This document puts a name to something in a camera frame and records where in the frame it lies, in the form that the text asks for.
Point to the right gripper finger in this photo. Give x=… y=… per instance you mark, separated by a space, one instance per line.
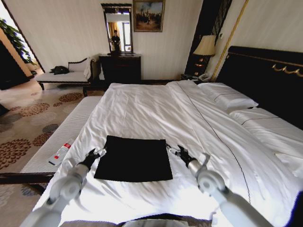
x=177 y=153
x=171 y=148

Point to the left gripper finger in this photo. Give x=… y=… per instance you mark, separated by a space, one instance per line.
x=100 y=151
x=100 y=155

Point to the black cloth garment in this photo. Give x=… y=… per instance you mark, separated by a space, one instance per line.
x=135 y=159

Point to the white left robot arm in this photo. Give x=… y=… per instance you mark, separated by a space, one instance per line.
x=61 y=189

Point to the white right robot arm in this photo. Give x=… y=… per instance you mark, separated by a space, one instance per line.
x=213 y=184

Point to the white ribbed bed bench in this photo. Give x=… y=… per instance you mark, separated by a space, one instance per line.
x=64 y=132

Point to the white bed duvet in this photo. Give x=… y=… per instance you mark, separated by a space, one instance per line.
x=151 y=111

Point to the white bottle with red label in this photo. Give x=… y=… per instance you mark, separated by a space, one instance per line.
x=60 y=153

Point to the small white pillow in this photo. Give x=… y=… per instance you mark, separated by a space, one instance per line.
x=227 y=97

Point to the dark nightstand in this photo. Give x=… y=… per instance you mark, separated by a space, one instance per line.
x=188 y=77

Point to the white telephone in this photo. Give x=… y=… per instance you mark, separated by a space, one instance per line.
x=204 y=76

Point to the white chaise longue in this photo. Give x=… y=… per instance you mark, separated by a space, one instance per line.
x=64 y=76

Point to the white draped cloth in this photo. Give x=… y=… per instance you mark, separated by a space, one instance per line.
x=88 y=68

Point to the dark wooden dresser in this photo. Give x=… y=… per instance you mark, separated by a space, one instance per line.
x=120 y=69

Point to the large white pillow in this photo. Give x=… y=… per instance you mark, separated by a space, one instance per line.
x=267 y=127

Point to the black bag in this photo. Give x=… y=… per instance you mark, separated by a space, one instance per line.
x=59 y=70

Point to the cream shade table lamp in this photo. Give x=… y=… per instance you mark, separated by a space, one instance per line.
x=204 y=46

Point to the dark headboard with gold trim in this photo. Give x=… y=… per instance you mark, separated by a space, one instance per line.
x=262 y=78

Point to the person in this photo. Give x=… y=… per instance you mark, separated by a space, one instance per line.
x=116 y=41

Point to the dark low cabinet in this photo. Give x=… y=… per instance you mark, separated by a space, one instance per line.
x=9 y=71

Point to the gold framed painting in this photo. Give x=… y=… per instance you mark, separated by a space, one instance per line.
x=148 y=15

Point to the green leafy plant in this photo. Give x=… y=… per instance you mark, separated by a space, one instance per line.
x=16 y=40

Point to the dark framed wall mirror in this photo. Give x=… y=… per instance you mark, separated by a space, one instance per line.
x=118 y=28

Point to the gold wall trim strip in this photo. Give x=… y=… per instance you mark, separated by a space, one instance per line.
x=233 y=35

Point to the dark wooden wall panel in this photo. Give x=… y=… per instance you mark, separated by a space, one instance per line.
x=208 y=19

